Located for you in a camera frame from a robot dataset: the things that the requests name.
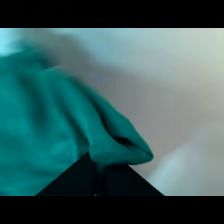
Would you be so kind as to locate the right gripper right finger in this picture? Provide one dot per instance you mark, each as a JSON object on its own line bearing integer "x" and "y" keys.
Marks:
{"x": 131, "y": 183}

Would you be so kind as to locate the green T-shirt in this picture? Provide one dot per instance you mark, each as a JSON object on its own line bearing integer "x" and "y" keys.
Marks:
{"x": 43, "y": 126}

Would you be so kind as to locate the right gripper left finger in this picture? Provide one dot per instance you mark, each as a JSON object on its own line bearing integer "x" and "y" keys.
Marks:
{"x": 75, "y": 180}

